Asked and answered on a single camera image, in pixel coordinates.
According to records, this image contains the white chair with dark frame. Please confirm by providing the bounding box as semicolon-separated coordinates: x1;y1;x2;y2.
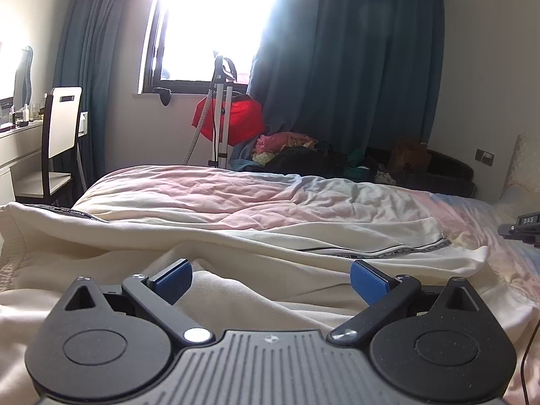
15;87;87;207

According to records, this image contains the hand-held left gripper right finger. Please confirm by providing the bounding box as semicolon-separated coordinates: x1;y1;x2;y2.
328;260;492;345

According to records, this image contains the wavy framed mirror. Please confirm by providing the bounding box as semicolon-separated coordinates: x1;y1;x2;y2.
12;46;34;106

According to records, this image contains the cream white blanket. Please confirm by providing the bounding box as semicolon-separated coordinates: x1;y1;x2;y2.
0;201;536;405

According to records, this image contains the group of cosmetic bottles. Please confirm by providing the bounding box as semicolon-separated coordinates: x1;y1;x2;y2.
6;92;48;128

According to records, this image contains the black cable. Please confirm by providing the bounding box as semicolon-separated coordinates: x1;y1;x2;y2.
520;310;540;405

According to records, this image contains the blue curtain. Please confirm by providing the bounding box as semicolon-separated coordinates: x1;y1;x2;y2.
247;0;446;169
53;0;159;195

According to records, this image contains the pink clothes pile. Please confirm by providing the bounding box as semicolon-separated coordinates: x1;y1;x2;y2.
252;132;319;165

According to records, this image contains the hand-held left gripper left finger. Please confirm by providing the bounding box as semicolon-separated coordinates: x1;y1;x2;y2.
50;259;214;345

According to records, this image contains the pile of clothes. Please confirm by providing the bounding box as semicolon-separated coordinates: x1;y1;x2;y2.
264;145;349;176

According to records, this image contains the dark framed window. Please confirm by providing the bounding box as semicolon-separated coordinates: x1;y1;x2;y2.
137;0;281;96

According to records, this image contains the green cloth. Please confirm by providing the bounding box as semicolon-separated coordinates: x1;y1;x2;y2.
343;148;378;183

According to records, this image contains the white dressing table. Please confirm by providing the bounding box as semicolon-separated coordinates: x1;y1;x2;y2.
0;116;47;212

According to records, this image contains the cream padded headboard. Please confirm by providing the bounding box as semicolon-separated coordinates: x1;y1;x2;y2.
504;134;540;203

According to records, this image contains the pink and white bed blanket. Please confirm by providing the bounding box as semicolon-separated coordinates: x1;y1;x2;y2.
72;164;540;300

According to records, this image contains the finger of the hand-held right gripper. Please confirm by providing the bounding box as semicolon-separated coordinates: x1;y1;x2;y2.
497;223;540;247

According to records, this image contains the red hanging cloth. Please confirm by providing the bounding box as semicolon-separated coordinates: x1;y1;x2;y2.
191;95;266;142

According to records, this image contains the white garment steamer stand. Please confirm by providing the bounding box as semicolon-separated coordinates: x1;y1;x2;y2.
182;53;238;170

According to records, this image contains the brown cardboard box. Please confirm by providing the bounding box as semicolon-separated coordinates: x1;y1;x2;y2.
388;137;433;178

